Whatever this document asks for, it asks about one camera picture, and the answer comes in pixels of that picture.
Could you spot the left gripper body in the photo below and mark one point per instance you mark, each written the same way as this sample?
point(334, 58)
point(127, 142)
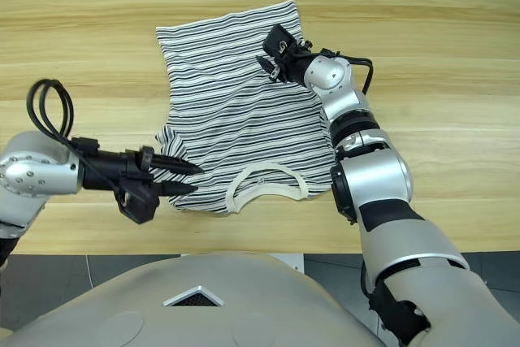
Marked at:
point(105, 170)

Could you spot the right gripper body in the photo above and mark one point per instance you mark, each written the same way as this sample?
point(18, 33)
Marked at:
point(294, 64)

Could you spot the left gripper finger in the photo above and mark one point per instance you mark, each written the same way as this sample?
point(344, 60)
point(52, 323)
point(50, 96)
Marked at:
point(176, 188)
point(176, 165)

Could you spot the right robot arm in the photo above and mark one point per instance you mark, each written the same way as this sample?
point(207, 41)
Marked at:
point(378, 168)

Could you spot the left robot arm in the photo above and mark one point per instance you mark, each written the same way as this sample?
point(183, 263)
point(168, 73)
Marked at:
point(32, 172)

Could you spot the striped T-shirt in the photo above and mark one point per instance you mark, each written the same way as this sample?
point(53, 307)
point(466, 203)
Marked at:
point(239, 119)

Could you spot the robot body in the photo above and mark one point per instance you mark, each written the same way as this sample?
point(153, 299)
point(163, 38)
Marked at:
point(195, 306)

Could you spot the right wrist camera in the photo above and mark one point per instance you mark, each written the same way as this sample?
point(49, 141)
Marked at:
point(278, 40)

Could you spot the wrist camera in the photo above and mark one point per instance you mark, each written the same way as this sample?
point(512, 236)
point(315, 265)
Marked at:
point(278, 40)
point(138, 202)

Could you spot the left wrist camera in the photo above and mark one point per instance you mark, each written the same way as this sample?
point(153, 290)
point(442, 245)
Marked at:
point(138, 202)

